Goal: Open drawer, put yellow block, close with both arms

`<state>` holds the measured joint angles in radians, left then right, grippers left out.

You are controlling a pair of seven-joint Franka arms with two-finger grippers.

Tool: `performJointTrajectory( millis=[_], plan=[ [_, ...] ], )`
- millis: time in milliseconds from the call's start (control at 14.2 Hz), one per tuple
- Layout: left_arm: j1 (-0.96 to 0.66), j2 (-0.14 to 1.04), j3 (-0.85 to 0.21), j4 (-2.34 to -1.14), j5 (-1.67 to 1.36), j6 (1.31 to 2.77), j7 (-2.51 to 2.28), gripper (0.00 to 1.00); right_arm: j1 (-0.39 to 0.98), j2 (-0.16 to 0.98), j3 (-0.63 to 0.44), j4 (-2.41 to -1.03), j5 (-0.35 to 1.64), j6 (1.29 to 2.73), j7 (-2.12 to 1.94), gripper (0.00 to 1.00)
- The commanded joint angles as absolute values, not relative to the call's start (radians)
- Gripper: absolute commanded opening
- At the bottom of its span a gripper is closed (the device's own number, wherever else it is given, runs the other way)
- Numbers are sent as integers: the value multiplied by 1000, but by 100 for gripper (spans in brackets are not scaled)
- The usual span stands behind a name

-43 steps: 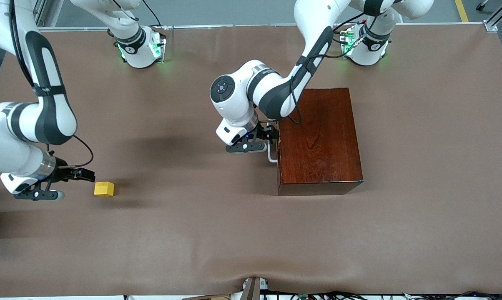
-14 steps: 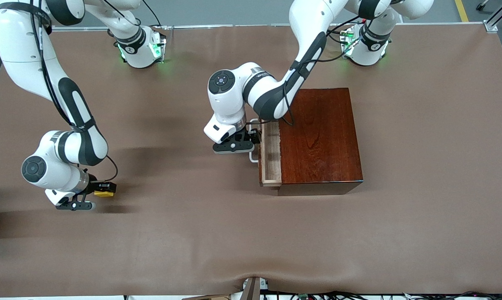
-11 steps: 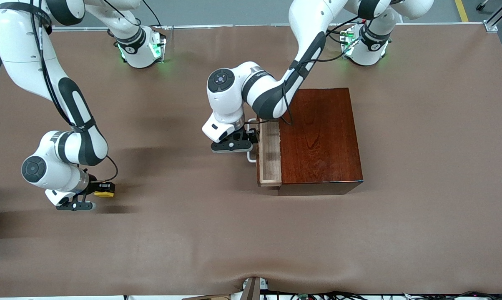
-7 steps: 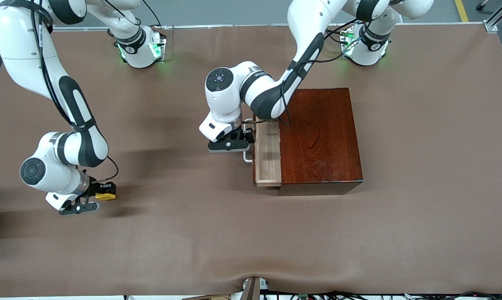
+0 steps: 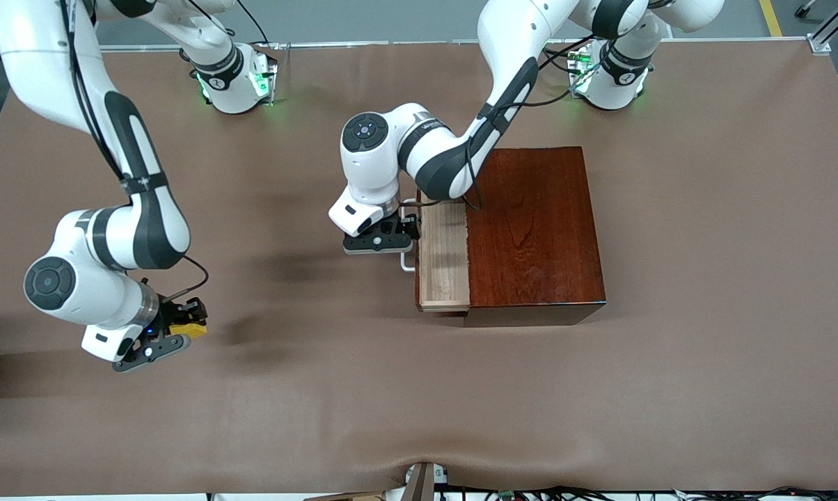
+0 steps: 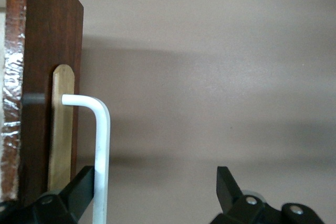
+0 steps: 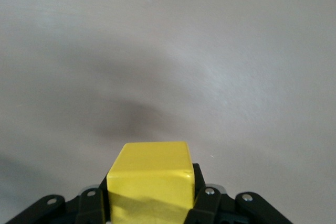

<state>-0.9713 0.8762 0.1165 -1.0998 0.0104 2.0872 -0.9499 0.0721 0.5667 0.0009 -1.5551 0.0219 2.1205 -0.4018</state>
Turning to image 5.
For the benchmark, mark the large table cover sheet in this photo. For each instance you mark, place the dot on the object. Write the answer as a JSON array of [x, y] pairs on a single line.
[[321, 383]]

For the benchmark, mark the brown cardboard piece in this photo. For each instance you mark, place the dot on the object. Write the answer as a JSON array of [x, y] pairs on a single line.
[[349, 497]]

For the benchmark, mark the dark wooden drawer cabinet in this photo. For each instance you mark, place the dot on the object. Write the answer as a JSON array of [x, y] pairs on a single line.
[[537, 236]]

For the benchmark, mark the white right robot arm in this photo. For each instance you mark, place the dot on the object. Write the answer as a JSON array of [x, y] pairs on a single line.
[[140, 209]]

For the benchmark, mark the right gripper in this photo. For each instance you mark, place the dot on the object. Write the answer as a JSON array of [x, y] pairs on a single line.
[[170, 316]]

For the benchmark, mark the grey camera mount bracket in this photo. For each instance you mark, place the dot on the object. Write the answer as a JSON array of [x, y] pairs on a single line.
[[422, 483]]

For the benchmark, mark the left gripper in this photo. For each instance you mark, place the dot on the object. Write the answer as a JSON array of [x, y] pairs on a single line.
[[399, 225]]

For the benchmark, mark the silver table edge rail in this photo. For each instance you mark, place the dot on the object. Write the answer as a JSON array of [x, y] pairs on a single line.
[[426, 44]]

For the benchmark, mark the yellow block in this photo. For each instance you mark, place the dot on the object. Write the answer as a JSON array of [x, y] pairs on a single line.
[[195, 330]]

